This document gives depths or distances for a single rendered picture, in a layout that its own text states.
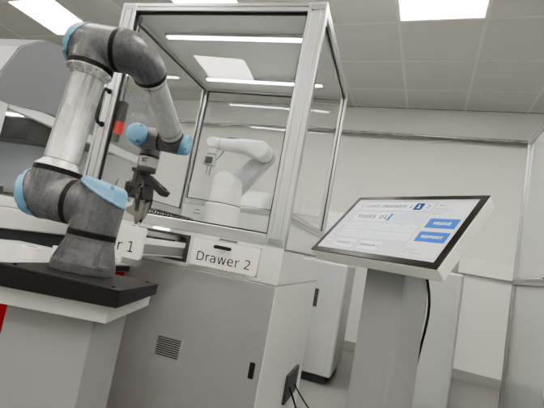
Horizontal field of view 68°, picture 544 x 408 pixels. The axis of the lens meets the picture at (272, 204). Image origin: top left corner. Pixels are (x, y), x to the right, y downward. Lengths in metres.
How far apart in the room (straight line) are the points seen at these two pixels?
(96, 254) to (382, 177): 4.04
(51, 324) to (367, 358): 0.91
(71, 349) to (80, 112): 0.57
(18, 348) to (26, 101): 1.45
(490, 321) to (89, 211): 4.15
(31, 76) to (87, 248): 1.41
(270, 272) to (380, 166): 3.38
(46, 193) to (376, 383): 1.07
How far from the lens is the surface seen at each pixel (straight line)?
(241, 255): 1.61
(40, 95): 2.35
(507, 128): 4.96
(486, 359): 4.72
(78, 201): 1.06
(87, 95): 1.18
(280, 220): 1.59
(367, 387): 1.40
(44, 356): 1.05
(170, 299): 1.76
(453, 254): 1.16
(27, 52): 2.32
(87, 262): 1.03
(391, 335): 1.33
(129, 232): 1.46
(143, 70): 1.18
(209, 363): 1.71
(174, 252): 1.67
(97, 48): 1.20
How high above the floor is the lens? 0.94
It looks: 6 degrees up
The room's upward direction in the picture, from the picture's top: 10 degrees clockwise
